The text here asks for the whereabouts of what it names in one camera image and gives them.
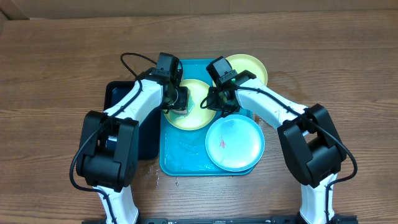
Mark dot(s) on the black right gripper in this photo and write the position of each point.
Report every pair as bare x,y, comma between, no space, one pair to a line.
216,104

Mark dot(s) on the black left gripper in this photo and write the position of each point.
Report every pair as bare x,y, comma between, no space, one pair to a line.
183,104

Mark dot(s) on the green scrubbing sponge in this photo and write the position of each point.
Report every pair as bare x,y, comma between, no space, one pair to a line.
188,109

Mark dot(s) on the yellow plate with long stain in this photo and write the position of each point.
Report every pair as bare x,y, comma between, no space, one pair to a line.
198,118

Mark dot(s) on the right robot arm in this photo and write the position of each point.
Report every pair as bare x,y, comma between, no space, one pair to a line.
311,145

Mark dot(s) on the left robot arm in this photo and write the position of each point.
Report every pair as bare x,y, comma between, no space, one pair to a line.
106,160

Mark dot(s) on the black rectangular tray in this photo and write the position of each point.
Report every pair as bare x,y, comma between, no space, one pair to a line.
149,129

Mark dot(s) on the teal plastic tray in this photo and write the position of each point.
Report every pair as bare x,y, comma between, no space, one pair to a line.
183,152

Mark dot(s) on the yellow plate with small stain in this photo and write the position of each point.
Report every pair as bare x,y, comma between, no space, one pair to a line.
252,67

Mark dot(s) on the light blue plate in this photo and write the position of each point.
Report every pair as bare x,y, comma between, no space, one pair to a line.
235,143

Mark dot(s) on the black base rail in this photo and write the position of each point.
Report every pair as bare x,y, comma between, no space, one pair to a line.
276,219

